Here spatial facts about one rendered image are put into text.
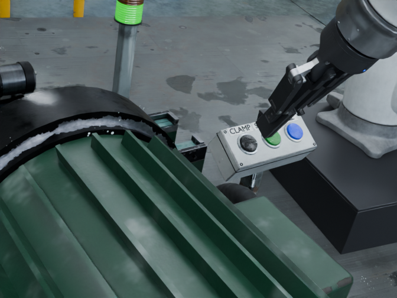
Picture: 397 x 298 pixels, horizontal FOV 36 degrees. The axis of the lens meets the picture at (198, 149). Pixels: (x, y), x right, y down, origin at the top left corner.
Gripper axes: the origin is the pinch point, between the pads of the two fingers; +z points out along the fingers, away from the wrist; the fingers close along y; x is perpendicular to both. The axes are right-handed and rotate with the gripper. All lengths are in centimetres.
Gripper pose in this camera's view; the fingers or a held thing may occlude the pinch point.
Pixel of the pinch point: (275, 117)
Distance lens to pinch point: 90.1
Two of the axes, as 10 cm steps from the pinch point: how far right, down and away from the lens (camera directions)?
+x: 4.1, 8.6, -2.9
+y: -8.1, 2.0, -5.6
